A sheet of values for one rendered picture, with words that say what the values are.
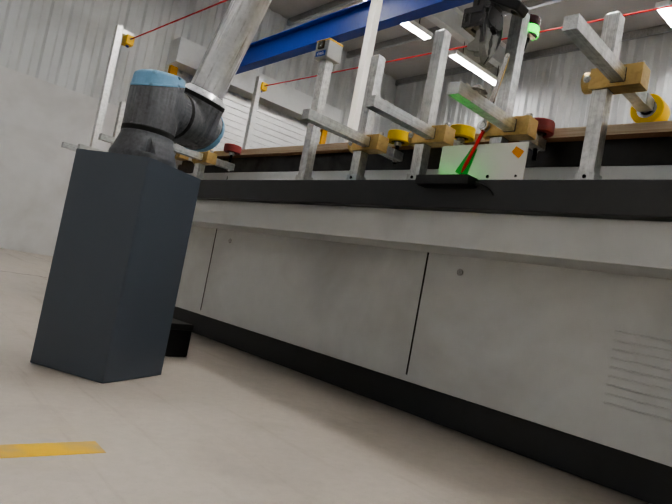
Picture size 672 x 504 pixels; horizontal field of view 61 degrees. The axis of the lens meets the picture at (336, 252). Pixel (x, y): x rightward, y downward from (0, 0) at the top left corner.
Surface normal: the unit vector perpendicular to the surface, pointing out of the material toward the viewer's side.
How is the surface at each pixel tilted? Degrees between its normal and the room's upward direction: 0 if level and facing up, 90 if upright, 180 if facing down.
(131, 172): 90
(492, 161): 90
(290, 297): 90
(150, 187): 90
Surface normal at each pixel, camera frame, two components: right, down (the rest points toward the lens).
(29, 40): 0.65, 0.08
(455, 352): -0.70, -0.17
